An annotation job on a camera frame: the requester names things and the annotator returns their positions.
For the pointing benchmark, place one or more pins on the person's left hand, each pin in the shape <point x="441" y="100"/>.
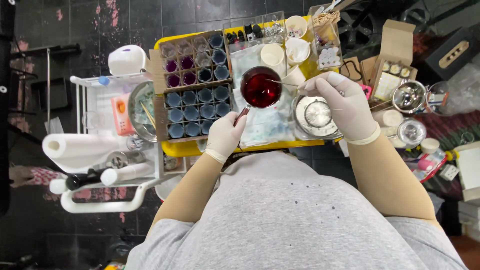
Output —
<point x="223" y="137"/>

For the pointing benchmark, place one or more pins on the person's right hand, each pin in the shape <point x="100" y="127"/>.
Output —
<point x="347" y="108"/>

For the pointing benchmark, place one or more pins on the small pot of red liquid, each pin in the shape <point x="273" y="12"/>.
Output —
<point x="260" y="89"/>

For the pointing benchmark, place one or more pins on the thin metal stirring stick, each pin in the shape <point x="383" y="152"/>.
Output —
<point x="281" y="82"/>

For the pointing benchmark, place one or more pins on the pink card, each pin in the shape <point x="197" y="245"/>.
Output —
<point x="365" y="92"/>

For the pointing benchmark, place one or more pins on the yellow table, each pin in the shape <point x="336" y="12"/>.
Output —
<point x="195" y="148"/>

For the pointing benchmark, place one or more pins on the group of blue candle cups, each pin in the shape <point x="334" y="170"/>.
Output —
<point x="191" y="112"/>

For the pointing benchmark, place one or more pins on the white candle cup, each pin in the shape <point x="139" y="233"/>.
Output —
<point x="388" y="118"/>

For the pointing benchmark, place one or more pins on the clear bag of wipes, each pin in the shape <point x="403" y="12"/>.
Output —
<point x="268" y="123"/>
<point x="245" y="63"/>

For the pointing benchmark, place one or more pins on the group of white wax pieces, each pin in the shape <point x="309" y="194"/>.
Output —
<point x="329" y="58"/>

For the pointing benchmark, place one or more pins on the small glass jar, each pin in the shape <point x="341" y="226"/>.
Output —
<point x="171" y="163"/>

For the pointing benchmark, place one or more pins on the white paper cup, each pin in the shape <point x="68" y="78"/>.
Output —
<point x="272" y="55"/>
<point x="298" y="51"/>
<point x="294" y="75"/>
<point x="296" y="26"/>

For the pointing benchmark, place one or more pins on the small metal bowl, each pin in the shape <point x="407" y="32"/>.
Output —
<point x="409" y="96"/>

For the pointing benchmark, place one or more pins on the cardboard divider tray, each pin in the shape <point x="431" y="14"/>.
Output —
<point x="157" y="69"/>
<point x="161" y="120"/>

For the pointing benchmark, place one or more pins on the purple candle glass cup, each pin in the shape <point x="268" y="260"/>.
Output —
<point x="186" y="62"/>
<point x="171" y="66"/>
<point x="189" y="78"/>
<point x="173" y="80"/>

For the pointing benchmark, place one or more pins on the clear glass jar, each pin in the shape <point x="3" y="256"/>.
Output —
<point x="411" y="132"/>

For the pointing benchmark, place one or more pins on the tall clear plastic container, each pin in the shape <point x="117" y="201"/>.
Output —
<point x="330" y="37"/>

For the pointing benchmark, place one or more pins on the white bowl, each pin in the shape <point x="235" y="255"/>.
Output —
<point x="167" y="189"/>

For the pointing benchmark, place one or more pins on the wooden stick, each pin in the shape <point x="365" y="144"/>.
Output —
<point x="149" y="115"/>

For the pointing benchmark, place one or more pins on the empty clear glass cup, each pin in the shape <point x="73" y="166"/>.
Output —
<point x="184" y="47"/>
<point x="167" y="49"/>
<point x="200" y="44"/>
<point x="203" y="59"/>

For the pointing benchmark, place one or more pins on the open cardboard box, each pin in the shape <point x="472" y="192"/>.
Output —
<point x="395" y="45"/>

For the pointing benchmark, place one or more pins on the large metal bowl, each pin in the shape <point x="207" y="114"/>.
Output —
<point x="137" y="123"/>

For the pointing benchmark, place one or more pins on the black fan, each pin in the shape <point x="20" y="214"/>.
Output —
<point x="363" y="22"/>

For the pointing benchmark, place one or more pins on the small white cup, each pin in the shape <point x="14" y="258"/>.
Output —
<point x="430" y="145"/>

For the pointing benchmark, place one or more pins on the clear glass bowl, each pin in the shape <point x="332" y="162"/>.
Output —
<point x="438" y="97"/>

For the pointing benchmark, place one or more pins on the bundle of wooden sticks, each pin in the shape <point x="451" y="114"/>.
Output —
<point x="327" y="18"/>

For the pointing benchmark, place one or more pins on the small black dye bottle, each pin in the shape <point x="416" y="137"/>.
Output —
<point x="241" y="35"/>
<point x="235" y="36"/>
<point x="229" y="38"/>
<point x="257" y="30"/>
<point x="248" y="32"/>

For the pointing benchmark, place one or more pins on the metal can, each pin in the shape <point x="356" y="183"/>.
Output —
<point x="125" y="159"/>

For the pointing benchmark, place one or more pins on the red tray of items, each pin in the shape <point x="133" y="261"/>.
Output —
<point x="427" y="168"/>

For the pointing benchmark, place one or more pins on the white tube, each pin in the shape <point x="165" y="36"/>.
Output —
<point x="127" y="173"/>

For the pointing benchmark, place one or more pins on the pink and orange device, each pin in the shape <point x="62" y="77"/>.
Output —
<point x="122" y="116"/>

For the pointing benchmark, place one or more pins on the person's grey shirt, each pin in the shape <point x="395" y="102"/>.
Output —
<point x="285" y="221"/>

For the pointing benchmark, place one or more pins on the pile of metal wick tabs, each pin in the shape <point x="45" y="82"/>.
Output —
<point x="273" y="30"/>

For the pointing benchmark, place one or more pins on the striped rug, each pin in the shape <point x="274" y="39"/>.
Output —
<point x="453" y="127"/>

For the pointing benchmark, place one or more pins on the clear plastic organizer box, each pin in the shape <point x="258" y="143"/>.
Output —
<point x="270" y="20"/>

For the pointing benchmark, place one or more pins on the white power adapter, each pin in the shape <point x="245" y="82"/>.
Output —
<point x="449" y="172"/>

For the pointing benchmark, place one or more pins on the clear plastic bag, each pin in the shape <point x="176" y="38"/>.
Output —
<point x="465" y="84"/>

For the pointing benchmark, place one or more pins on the white rounded appliance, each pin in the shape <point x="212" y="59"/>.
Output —
<point x="127" y="60"/>

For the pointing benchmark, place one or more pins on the clear drinking glass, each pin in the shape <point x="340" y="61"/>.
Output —
<point x="92" y="120"/>

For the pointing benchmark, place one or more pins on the white box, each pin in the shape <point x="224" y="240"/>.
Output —
<point x="468" y="170"/>

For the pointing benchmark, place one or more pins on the white plastic trolley cart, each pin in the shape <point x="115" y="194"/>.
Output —
<point x="97" y="204"/>

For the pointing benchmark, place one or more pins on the white paper towel roll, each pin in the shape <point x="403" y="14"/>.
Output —
<point x="80" y="150"/>

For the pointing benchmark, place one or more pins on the metal floor rack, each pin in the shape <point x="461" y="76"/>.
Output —
<point x="48" y="82"/>

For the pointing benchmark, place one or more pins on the pink and white cloth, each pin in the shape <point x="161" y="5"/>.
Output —
<point x="35" y="175"/>

